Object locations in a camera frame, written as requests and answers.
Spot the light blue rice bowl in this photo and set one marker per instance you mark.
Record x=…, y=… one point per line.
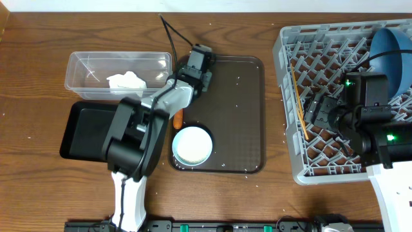
x=192, y=146

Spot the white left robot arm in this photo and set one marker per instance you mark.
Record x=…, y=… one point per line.
x=134, y=142

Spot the white tissue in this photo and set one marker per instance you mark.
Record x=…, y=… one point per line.
x=126, y=83

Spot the grey dishwasher rack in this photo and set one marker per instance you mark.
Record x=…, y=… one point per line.
x=321, y=54

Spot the black tray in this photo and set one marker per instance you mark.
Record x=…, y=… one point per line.
x=86, y=130

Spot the orange carrot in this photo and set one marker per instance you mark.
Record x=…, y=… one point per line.
x=178, y=119

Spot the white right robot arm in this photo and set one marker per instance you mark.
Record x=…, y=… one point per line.
x=362, y=115

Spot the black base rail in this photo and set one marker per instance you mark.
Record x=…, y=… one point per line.
x=331, y=222

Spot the brown serving tray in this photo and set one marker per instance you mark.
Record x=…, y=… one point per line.
x=232, y=110

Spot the clear plastic bin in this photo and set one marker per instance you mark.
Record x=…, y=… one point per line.
x=87, y=72

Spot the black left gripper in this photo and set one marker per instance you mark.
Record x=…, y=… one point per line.
x=207, y=78

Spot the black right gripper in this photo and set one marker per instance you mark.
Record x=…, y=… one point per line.
x=318, y=109

